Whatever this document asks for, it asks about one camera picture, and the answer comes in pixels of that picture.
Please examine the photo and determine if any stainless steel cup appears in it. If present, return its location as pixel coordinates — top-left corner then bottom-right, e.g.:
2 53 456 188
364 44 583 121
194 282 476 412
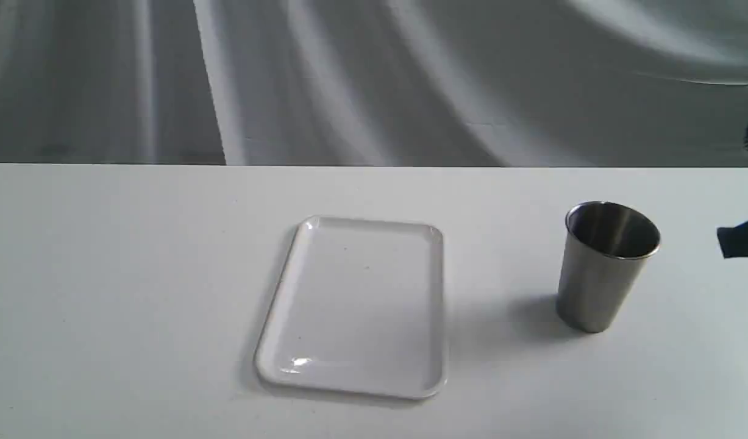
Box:
557 201 661 334

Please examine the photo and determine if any grey draped backdrop cloth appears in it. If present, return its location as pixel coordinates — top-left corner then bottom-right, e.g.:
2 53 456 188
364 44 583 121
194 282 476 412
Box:
0 1 748 167

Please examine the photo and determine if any white plastic tray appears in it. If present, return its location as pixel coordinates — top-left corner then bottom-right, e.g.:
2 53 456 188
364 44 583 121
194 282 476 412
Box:
254 216 448 401

